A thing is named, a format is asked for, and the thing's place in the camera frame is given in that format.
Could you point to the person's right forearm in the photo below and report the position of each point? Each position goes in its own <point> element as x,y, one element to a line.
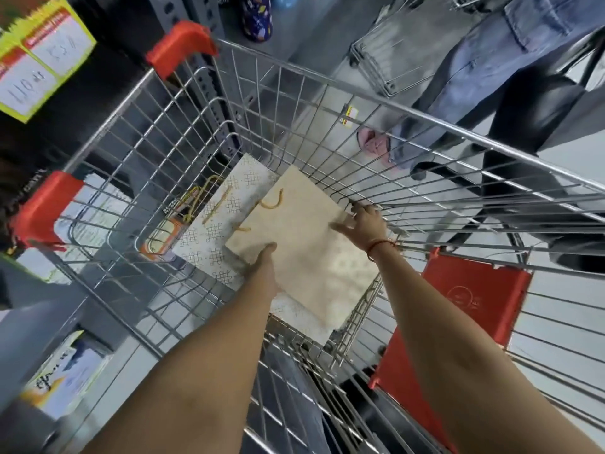
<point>453,354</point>

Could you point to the white patterned paper gift bag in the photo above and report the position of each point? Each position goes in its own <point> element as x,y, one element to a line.
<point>208,236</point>

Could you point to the beige paper gift bag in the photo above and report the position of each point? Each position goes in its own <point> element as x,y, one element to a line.
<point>307,250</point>

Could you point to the small yellow cart tag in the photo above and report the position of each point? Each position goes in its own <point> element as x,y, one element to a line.
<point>350,116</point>

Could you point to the yellow price sign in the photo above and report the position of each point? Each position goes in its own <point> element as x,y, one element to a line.
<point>40,56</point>

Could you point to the red plastic cart seat flap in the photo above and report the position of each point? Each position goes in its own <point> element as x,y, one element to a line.
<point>472,297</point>

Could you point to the person's right thumb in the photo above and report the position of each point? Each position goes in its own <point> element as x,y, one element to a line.
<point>341,226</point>

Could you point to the orange trimmed paper gift bag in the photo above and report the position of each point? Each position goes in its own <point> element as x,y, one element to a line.
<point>163,238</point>

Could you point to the person's left forearm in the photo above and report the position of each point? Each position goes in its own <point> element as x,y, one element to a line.
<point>203,373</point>

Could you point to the black bag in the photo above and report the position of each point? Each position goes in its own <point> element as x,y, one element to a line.
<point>543,99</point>

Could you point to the person's right hand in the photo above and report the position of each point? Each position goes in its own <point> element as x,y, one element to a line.
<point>366,226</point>

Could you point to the white printed package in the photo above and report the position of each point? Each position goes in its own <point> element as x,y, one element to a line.
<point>94,217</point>

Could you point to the white box with orange print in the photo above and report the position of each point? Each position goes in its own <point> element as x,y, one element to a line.
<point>64,373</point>

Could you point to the blue patterned bottle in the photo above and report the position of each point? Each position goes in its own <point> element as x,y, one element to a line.
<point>256,16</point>

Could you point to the person's left hand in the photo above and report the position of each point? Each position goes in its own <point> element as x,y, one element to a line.
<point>264,274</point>

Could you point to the grey perforated shelf upright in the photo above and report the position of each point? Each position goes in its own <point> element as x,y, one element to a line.
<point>194,9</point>

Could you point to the person's left thumb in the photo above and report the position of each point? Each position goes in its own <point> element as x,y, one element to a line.
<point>269,254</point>

